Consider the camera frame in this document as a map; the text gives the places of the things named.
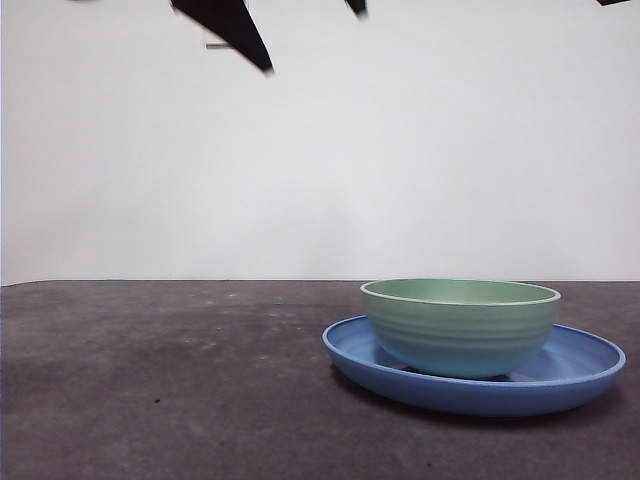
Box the green ribbed bowl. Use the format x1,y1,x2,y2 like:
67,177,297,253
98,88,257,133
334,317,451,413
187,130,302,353
359,278,562,379

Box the blue round plate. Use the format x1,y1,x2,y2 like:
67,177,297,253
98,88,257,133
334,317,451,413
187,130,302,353
321,314,628,419

